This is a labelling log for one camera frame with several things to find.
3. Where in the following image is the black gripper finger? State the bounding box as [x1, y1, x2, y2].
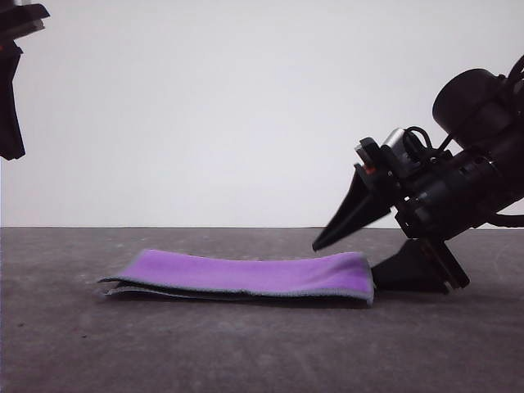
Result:
[313, 165, 394, 251]
[0, 52, 26, 161]
[370, 239, 449, 295]

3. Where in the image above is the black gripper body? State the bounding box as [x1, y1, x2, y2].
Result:
[354, 139, 508, 292]
[0, 38, 24, 56]

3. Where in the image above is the purple towel with grey hem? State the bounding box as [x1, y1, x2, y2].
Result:
[97, 249, 376, 308]

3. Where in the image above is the grey table cloth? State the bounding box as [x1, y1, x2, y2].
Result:
[0, 226, 524, 393]

